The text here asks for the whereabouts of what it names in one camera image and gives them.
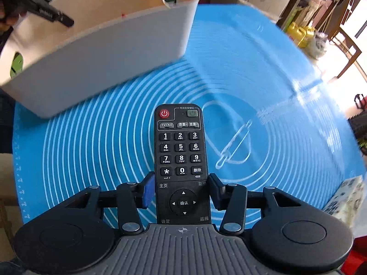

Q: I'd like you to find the blue baking mat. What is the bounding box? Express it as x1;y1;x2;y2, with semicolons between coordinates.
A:
11;4;367;226

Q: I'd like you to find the black remote control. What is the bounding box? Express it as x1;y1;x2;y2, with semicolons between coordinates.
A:
154;104;211;225

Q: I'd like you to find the dark wooden shelf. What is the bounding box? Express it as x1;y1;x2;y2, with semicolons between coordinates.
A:
279;0;357;33

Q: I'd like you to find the dark red bag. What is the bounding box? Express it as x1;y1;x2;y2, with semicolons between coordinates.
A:
354;93;367;110

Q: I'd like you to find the yellow detergent jug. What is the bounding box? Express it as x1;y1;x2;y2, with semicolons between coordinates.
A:
287;22;301;39
298;26;316;49

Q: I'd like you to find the white plastic basket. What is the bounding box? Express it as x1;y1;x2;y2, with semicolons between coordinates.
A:
0;0;200;118

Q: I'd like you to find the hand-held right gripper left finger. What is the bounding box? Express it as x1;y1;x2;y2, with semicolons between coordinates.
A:
64;172;157;234

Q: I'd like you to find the wooden chair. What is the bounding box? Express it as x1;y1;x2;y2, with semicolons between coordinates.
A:
324;26;362;78

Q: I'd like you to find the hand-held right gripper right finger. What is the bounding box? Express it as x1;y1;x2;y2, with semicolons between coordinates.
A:
208;173;301;234

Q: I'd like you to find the patterned tissue box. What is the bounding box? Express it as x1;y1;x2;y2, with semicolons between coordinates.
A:
323;176;366;227

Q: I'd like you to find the white plastic bag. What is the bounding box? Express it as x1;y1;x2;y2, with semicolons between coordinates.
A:
311;31;328;59

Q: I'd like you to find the person's left hand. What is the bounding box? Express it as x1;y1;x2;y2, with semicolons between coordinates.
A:
0;13;19;33

